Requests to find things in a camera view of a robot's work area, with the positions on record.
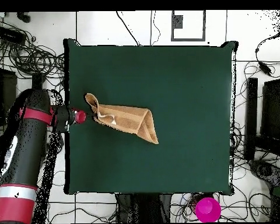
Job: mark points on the tan terry towel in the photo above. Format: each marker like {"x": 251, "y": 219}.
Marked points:
{"x": 130, "y": 121}

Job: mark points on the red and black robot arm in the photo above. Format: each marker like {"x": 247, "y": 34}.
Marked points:
{"x": 28, "y": 140}

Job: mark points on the dark green table cloth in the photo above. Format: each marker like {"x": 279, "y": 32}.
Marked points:
{"x": 177, "y": 81}

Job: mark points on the black electronics box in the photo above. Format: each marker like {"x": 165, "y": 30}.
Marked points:
{"x": 9, "y": 35}

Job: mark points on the black upright stand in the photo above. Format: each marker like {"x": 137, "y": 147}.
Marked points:
{"x": 144, "y": 207}

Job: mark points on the person's foot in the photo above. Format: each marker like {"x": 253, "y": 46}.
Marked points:
{"x": 23, "y": 17}

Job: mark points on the magenta plastic cup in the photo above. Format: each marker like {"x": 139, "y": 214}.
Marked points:
{"x": 207, "y": 210}

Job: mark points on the black power adapter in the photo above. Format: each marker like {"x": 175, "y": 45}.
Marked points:
{"x": 264, "y": 68}

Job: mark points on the grey stand leg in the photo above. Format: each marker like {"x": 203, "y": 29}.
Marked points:
{"x": 263, "y": 170}

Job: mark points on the black metal frame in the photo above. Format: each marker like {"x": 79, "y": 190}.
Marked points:
{"x": 275, "y": 105}
{"x": 37, "y": 80}

